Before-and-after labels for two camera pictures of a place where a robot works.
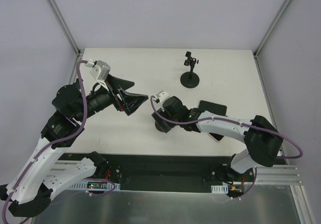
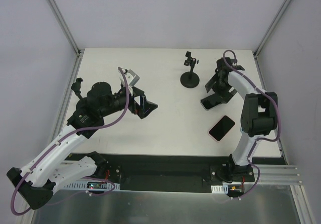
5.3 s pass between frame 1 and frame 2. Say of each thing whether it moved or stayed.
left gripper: moved
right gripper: moved
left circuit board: stayed
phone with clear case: moved
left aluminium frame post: stayed
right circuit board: stayed
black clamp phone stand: stayed
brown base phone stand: moved
